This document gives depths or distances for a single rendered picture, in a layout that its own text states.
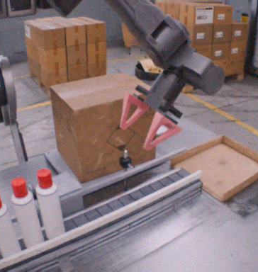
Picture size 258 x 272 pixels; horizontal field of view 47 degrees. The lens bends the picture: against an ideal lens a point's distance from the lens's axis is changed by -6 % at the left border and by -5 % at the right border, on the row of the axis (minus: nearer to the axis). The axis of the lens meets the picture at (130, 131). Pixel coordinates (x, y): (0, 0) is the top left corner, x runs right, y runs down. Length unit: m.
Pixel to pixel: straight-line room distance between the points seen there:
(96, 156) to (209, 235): 0.43
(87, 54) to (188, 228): 3.33
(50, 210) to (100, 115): 0.35
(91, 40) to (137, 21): 3.45
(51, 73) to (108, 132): 2.96
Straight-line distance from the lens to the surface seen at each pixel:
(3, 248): 0.77
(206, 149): 1.28
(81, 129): 0.94
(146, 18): 0.57
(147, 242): 0.88
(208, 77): 0.57
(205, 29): 4.07
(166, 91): 0.62
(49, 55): 3.85
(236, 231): 0.95
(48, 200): 0.73
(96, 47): 4.04
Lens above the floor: 1.49
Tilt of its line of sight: 29 degrees down
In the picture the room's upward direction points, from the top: straight up
